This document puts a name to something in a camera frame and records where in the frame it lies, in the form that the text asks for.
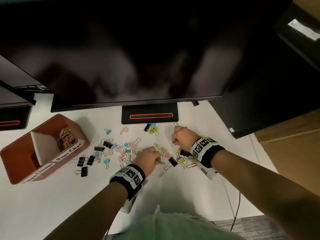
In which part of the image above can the person's right hand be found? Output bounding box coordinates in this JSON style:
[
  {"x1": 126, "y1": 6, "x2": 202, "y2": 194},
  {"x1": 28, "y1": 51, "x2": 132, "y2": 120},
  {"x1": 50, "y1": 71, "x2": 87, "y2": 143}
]
[{"x1": 171, "y1": 126, "x2": 202, "y2": 154}]

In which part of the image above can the person's left hand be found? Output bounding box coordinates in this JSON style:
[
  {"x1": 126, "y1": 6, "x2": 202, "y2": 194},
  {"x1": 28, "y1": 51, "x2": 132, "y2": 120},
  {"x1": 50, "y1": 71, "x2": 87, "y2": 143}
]
[{"x1": 131, "y1": 146, "x2": 162, "y2": 178}]

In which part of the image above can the spread of pastel binder clips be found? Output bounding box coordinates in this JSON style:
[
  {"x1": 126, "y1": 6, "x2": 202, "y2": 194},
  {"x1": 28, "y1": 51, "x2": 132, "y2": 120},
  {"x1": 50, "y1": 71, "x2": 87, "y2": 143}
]
[{"x1": 94, "y1": 137, "x2": 142, "y2": 170}]

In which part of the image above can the pile of colorful paper clips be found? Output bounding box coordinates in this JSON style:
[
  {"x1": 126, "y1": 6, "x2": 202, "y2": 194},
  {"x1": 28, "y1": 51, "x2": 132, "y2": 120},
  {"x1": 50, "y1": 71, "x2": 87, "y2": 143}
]
[{"x1": 154, "y1": 122, "x2": 200, "y2": 178}]

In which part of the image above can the sorted heap of paper clips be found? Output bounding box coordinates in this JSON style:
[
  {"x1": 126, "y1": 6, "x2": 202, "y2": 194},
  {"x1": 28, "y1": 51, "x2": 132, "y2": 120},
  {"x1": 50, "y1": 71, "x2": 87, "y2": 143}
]
[{"x1": 57, "y1": 126, "x2": 77, "y2": 152}]

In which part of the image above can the orange divided sorting box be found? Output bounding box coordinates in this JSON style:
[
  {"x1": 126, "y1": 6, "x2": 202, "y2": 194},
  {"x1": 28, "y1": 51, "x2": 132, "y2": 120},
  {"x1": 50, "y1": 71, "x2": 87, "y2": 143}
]
[{"x1": 0, "y1": 113, "x2": 90, "y2": 185}]

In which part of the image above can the person's right forearm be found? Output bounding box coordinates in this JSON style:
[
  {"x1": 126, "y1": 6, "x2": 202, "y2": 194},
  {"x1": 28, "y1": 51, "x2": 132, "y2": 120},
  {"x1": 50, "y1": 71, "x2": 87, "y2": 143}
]
[{"x1": 211, "y1": 150, "x2": 320, "y2": 240}]

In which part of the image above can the person's left forearm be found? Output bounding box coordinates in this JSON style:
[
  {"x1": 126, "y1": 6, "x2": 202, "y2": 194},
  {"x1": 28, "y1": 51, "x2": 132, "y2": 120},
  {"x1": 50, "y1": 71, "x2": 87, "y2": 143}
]
[{"x1": 44, "y1": 182, "x2": 129, "y2": 240}]

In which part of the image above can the plain cardboard box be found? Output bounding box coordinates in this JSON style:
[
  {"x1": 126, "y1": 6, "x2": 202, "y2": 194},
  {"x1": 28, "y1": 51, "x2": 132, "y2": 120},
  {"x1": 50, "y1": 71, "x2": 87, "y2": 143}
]
[{"x1": 254, "y1": 108, "x2": 320, "y2": 198}]

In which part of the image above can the black right wristband with markers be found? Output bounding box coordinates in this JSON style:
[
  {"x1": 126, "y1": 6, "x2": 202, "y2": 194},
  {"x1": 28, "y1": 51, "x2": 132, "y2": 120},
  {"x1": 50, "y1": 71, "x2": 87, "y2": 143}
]
[{"x1": 190, "y1": 137, "x2": 225, "y2": 169}]

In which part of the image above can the black wristband with markers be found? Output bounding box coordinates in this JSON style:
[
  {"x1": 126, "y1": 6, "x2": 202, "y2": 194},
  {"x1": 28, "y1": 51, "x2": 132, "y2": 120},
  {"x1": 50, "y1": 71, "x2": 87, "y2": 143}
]
[
  {"x1": 190, "y1": 137, "x2": 225, "y2": 169},
  {"x1": 109, "y1": 164, "x2": 146, "y2": 201}
]

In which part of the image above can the black left wristband with markers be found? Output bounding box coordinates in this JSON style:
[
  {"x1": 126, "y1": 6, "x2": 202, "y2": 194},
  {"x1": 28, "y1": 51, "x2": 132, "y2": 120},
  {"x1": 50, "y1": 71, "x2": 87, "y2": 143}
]
[{"x1": 109, "y1": 164, "x2": 146, "y2": 201}]

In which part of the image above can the black laptop with orange stripe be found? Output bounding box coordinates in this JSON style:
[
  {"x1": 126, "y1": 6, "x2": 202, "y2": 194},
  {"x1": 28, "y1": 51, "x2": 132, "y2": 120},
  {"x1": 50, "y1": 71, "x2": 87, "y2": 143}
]
[{"x1": 121, "y1": 102, "x2": 179, "y2": 125}]

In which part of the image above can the green shirt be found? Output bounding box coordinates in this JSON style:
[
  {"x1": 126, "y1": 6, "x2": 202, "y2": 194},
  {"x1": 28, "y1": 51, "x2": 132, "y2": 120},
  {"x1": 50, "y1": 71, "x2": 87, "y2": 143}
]
[{"x1": 117, "y1": 205, "x2": 248, "y2": 240}]

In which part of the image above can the wide black computer monitor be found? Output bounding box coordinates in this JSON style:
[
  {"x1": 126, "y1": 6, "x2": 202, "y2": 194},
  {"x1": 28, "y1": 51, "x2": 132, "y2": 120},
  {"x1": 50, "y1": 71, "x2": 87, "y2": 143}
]
[{"x1": 0, "y1": 0, "x2": 295, "y2": 108}]

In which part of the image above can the black monitor stand red stripe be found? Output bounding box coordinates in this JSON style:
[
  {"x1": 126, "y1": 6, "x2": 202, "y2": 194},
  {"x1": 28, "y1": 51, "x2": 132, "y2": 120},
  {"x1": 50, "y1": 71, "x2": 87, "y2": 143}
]
[{"x1": 0, "y1": 105, "x2": 33, "y2": 132}]

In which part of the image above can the black case with white tape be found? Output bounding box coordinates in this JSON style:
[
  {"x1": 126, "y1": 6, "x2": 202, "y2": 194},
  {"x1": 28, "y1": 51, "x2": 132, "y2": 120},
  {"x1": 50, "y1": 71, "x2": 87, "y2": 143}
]
[{"x1": 274, "y1": 2, "x2": 320, "y2": 73}]

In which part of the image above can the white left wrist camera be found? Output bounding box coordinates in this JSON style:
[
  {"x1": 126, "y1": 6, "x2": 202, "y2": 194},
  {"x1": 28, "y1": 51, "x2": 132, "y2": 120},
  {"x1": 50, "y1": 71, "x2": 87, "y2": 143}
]
[{"x1": 120, "y1": 192, "x2": 139, "y2": 214}]

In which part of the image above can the black right camera cable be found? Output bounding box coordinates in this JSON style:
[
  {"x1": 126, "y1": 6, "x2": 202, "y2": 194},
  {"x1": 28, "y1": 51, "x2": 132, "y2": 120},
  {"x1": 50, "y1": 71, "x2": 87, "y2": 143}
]
[{"x1": 230, "y1": 192, "x2": 241, "y2": 232}]

